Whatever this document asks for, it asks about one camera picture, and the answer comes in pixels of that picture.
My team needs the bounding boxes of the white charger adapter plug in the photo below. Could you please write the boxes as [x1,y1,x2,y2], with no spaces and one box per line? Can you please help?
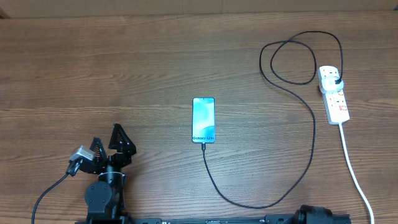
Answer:
[319,77,344,94]

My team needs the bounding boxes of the black USB charging cable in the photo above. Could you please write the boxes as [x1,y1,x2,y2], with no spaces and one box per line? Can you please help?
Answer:
[200,30,345,210]

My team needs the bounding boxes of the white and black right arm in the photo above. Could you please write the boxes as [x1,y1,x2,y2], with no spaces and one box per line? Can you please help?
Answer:
[292,205,334,224]

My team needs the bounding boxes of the smartphone with lit screen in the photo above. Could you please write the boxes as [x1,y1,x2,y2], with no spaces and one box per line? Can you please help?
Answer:
[192,97,216,143]

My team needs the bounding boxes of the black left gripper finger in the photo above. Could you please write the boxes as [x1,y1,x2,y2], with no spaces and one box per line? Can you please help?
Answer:
[90,137,107,161]
[108,123,136,156]

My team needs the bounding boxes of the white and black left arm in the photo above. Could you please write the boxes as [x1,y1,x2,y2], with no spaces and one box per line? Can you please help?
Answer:
[80,123,136,223]

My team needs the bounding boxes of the white power strip cord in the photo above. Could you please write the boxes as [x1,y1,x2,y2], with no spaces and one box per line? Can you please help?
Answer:
[338,122,376,224]

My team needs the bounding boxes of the white power strip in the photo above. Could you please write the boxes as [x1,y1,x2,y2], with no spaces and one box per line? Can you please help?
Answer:
[317,65,350,125]

